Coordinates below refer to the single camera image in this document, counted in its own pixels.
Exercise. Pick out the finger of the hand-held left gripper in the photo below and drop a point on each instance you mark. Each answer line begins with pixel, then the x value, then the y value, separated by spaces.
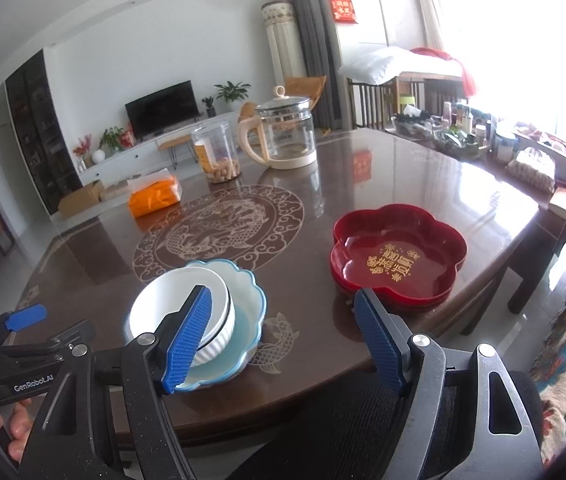
pixel 25 317
pixel 58 340

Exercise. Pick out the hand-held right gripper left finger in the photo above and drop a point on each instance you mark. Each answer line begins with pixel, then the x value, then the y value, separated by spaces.
pixel 188 340

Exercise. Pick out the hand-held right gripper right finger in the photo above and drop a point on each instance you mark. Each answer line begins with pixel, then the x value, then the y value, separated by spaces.
pixel 383 345

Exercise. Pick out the white bowl with printed band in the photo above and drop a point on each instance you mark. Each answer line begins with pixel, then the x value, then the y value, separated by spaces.
pixel 163 295

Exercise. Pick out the red flower-shaped plate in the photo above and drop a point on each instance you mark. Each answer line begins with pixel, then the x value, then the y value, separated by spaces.
pixel 363 230
pixel 428 304

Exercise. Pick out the blue scalloped bowl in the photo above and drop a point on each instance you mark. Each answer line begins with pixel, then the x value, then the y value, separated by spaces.
pixel 248 310

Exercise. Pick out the person's left hand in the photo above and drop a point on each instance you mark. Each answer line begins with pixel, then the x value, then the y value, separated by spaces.
pixel 20 420

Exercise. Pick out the cardboard box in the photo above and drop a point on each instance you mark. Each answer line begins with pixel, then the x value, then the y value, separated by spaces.
pixel 80 200

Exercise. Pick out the orange tissue pack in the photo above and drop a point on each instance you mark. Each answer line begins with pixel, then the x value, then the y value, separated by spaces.
pixel 155 200

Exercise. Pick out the white round vase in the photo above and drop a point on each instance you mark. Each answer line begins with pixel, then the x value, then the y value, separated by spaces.
pixel 98 157

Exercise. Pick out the red flower branches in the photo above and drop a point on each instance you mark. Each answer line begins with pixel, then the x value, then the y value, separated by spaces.
pixel 83 150

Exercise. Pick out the black display cabinet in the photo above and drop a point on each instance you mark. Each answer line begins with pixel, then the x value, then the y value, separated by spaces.
pixel 38 135

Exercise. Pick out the white television cabinet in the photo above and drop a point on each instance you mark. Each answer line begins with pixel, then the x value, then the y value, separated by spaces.
pixel 128 157

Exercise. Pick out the clear plastic snack jar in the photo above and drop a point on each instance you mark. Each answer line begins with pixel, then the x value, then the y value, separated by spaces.
pixel 213 150

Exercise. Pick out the round wooden stool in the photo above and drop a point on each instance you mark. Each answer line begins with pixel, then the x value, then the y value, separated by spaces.
pixel 178 142

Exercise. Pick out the leafy plant with red box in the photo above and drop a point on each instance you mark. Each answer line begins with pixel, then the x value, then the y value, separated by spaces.
pixel 112 139

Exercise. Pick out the black tray of clutter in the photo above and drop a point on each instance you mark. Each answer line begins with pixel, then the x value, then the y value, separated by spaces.
pixel 413 122

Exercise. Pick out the jar with blue label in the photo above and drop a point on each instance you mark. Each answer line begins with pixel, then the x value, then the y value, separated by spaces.
pixel 505 147

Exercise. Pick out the small green potted plant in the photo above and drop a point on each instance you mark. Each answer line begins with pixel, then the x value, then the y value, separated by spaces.
pixel 209 107

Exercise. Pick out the black television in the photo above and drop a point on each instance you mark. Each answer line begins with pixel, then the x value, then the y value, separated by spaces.
pixel 163 107

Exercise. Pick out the cluster of cosmetic bottles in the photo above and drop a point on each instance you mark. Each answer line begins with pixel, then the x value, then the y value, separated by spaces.
pixel 468 122

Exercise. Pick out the wooden crib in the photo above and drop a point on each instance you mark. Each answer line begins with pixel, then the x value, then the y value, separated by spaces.
pixel 373 105

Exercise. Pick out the green stool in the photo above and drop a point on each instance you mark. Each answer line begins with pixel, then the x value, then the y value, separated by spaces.
pixel 408 101

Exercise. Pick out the large green potted plant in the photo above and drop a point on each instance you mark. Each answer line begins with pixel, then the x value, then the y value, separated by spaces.
pixel 233 92

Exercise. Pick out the orange wooden folding chair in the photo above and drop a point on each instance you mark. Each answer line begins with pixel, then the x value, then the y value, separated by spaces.
pixel 308 92

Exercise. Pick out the white pillow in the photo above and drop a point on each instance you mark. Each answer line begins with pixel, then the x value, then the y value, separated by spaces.
pixel 378 65

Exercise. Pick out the red cloth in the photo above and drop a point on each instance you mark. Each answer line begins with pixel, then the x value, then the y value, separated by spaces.
pixel 465 75

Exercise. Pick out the white standing air conditioner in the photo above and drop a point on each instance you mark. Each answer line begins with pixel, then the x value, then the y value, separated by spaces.
pixel 285 55

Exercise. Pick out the grey curtain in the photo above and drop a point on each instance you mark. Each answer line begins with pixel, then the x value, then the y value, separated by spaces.
pixel 313 35

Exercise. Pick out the white curtain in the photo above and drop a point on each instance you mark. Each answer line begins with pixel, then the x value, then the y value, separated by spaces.
pixel 425 0

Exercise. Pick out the red wall calendar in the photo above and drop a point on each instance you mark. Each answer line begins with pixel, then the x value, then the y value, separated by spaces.
pixel 343 7

